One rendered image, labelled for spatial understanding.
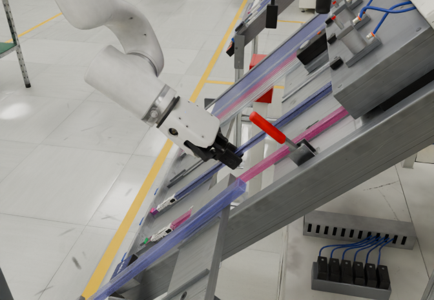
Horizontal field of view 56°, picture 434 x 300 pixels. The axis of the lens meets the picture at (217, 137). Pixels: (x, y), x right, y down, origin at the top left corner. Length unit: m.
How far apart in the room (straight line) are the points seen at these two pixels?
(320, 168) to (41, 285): 1.49
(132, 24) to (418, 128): 0.52
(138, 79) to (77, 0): 0.17
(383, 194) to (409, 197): 0.07
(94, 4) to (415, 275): 0.87
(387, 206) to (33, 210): 1.64
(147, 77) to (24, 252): 1.40
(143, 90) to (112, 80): 0.06
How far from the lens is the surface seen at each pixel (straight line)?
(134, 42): 0.83
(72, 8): 0.71
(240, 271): 1.79
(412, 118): 0.53
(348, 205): 1.19
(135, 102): 0.76
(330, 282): 0.95
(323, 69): 0.84
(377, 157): 0.55
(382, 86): 0.55
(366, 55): 0.58
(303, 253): 1.03
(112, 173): 2.34
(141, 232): 0.92
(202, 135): 0.75
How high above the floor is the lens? 1.37
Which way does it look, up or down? 32 degrees down
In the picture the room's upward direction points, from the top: straight up
